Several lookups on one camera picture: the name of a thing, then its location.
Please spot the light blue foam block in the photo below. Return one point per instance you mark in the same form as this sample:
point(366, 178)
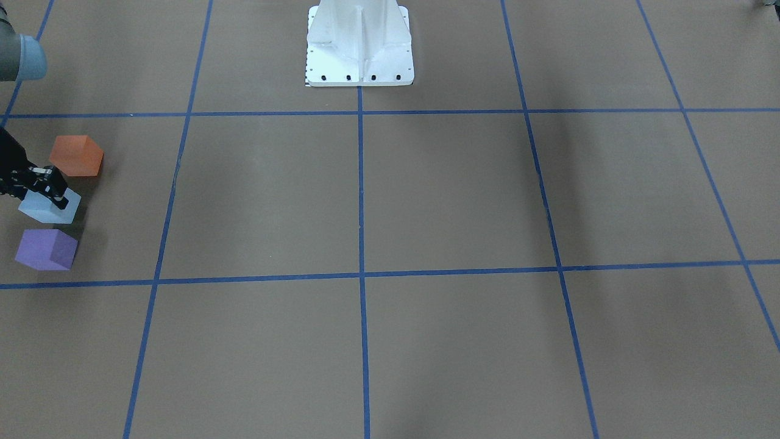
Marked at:
point(43, 210)

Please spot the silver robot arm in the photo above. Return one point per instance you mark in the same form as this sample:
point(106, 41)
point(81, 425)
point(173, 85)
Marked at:
point(23, 58)

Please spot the purple foam block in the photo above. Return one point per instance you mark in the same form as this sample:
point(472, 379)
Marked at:
point(46, 250)

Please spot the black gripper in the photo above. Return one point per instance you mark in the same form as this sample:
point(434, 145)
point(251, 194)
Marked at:
point(10, 160)

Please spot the orange foam block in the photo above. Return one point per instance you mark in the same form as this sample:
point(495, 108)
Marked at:
point(76, 155)

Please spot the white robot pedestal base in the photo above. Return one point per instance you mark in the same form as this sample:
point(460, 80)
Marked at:
point(359, 44)

